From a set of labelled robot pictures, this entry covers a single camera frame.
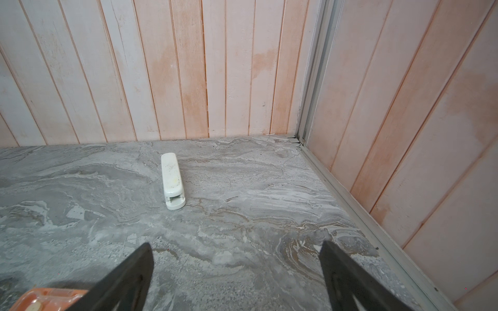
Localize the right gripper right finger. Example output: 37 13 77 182
319 241 411 310

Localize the white rectangular case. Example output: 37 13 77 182
161 152 186 211

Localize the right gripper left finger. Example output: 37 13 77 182
68 242 154 310

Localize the orange small pillbox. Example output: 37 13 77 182
9 288 88 311

